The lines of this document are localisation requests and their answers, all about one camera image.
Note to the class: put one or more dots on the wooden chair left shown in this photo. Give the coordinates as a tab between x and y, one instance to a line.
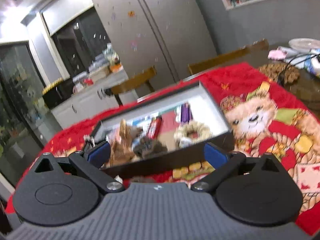
132	83

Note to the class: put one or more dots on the wooden chair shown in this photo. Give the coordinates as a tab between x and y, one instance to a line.
230	56
132	83

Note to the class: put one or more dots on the purple bar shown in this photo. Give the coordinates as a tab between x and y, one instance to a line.
186	114

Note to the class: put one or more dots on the white plate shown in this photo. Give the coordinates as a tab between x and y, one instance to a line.
304	44

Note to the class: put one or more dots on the wooden chair right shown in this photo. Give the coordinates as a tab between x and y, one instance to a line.
230	56

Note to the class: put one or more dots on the silver double door refrigerator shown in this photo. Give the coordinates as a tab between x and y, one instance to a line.
166	34

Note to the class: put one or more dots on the white kitchen cabinet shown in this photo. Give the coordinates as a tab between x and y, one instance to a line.
89	102

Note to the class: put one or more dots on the red lighter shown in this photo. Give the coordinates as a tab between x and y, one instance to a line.
154	127

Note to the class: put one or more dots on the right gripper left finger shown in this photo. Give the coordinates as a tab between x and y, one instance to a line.
88	164

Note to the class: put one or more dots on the black shallow cardboard box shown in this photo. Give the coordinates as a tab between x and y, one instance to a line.
124	163

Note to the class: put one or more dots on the brown bow in box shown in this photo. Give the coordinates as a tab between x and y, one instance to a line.
145	147

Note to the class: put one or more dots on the black microwave oven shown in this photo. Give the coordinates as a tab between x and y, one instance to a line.
57	92

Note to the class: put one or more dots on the brown beige scrunchie in box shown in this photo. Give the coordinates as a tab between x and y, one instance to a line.
192	132

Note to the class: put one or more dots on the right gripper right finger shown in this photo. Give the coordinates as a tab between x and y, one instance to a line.
225	165

